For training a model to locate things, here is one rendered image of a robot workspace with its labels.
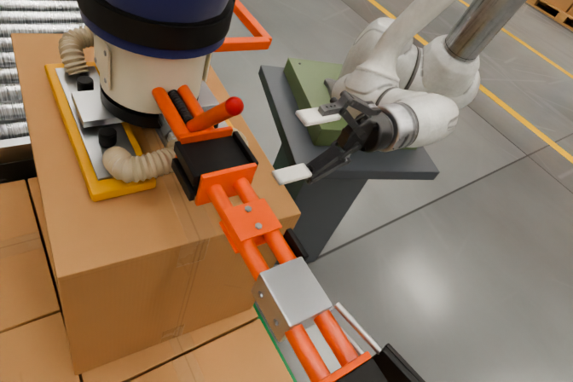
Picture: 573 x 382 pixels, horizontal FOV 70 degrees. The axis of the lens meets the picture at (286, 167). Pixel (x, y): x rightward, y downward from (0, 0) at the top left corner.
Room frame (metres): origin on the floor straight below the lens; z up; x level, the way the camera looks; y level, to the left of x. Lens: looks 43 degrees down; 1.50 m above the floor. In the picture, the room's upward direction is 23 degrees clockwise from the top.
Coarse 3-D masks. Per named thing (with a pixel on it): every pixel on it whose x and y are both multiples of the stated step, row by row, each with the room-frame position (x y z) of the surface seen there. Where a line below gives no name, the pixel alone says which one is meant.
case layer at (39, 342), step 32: (0, 192) 0.53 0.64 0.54; (32, 192) 0.56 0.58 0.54; (0, 224) 0.45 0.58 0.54; (32, 224) 0.48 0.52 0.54; (0, 256) 0.38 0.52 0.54; (32, 256) 0.41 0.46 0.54; (0, 288) 0.32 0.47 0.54; (32, 288) 0.35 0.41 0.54; (0, 320) 0.26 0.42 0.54; (32, 320) 0.29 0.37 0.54; (224, 320) 0.45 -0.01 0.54; (256, 320) 0.48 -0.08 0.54; (0, 352) 0.21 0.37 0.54; (32, 352) 0.23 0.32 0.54; (64, 352) 0.26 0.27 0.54; (160, 352) 0.33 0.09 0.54; (192, 352) 0.35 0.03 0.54; (224, 352) 0.38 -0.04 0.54; (256, 352) 0.41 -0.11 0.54
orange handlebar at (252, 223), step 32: (256, 32) 0.80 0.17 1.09; (160, 96) 0.48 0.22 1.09; (192, 96) 0.51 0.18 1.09; (224, 192) 0.35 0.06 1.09; (224, 224) 0.31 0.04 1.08; (256, 224) 0.32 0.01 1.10; (256, 256) 0.28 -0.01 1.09; (288, 256) 0.30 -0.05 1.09; (320, 320) 0.24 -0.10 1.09; (352, 352) 0.22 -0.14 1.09
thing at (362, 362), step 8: (368, 352) 0.22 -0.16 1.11; (352, 360) 0.20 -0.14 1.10; (360, 360) 0.20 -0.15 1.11; (368, 360) 0.21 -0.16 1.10; (344, 368) 0.19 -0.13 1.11; (352, 368) 0.19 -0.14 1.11; (360, 368) 0.20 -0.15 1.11; (368, 368) 0.20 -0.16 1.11; (376, 368) 0.20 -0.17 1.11; (328, 376) 0.18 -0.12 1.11; (336, 376) 0.18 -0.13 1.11; (344, 376) 0.18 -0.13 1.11; (352, 376) 0.19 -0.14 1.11; (360, 376) 0.19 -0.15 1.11; (368, 376) 0.19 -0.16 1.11; (376, 376) 0.20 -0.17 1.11; (384, 376) 0.20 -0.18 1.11
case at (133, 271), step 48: (48, 48) 0.65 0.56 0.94; (48, 96) 0.52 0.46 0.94; (48, 144) 0.42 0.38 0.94; (144, 144) 0.51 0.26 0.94; (48, 192) 0.34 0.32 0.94; (144, 192) 0.41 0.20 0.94; (96, 240) 0.30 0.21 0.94; (144, 240) 0.33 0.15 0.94; (192, 240) 0.36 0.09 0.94; (96, 288) 0.26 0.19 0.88; (144, 288) 0.31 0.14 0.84; (192, 288) 0.37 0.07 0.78; (240, 288) 0.46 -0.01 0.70; (96, 336) 0.26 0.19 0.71; (144, 336) 0.32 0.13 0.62
